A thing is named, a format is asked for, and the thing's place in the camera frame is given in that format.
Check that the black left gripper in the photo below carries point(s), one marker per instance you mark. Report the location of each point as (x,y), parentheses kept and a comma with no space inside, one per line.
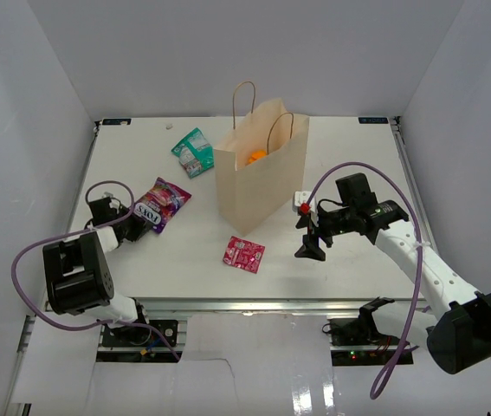
(139,225)

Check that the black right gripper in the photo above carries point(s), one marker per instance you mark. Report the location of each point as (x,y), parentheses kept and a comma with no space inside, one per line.
(311,243)

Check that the purple Fox's candy bag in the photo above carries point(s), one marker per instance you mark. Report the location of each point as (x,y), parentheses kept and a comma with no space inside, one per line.
(160,204)

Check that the red snack packet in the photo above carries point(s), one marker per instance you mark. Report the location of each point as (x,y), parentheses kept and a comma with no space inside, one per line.
(243,254)

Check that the orange gummy snack bag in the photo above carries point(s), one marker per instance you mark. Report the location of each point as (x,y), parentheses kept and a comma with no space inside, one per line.
(256,155)

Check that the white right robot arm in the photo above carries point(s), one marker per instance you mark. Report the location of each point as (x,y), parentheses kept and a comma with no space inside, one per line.
(457,329)

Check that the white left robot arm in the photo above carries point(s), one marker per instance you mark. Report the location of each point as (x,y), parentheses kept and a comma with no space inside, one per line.
(78,279)

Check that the beige paper bag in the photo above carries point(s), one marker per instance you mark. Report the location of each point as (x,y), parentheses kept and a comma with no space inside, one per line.
(248,194)

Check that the teal snack packet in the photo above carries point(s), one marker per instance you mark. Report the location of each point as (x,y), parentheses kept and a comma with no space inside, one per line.
(194,153)

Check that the left XDOF label sticker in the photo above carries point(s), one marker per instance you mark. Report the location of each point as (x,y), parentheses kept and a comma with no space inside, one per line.
(116,122)

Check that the xdof label sticker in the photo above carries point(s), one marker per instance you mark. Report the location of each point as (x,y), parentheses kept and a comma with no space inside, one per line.
(116,122)
(373,120)

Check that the right XDOF label sticker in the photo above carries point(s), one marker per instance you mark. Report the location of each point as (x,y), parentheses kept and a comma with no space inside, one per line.
(373,120)

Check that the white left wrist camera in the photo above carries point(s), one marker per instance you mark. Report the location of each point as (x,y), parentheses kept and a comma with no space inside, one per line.
(113,202)

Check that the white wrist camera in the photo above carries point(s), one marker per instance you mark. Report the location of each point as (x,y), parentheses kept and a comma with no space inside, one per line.
(113,202)
(304,203)

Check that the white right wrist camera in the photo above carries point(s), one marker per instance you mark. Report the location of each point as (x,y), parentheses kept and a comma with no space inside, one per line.
(304,203)

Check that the aluminium front frame rail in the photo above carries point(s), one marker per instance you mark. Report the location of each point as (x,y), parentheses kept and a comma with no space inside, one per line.
(325,306)

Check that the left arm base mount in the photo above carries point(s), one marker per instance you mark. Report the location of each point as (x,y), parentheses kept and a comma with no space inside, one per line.
(156,342)

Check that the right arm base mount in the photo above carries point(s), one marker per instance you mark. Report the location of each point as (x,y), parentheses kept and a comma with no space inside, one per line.
(351,346)

